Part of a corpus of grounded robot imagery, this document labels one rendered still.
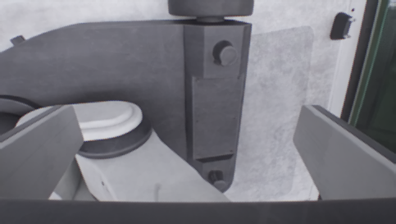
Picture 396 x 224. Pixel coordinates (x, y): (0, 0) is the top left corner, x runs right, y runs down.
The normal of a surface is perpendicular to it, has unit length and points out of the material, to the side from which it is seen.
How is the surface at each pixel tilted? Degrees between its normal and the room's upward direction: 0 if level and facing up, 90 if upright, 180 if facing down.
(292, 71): 0
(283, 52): 0
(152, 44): 0
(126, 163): 90
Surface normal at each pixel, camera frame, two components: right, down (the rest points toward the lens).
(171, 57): 0.20, 0.47
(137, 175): 0.00, -0.88
